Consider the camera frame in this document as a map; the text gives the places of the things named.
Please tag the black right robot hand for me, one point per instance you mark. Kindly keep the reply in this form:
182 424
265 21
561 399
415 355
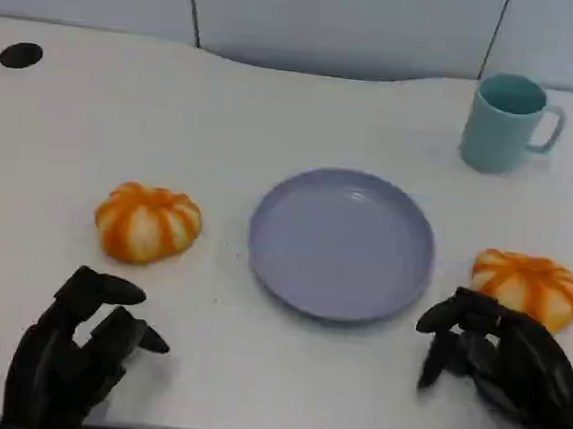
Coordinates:
529 361

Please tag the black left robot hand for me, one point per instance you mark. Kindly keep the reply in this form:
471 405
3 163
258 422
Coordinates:
48 359

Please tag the orange and white bread roll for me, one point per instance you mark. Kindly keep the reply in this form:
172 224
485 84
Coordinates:
147 225
536 284

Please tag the lilac plate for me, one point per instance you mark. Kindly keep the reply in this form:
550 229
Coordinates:
338 249

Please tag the pale green mug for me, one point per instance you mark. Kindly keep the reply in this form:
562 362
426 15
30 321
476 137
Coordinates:
496 135

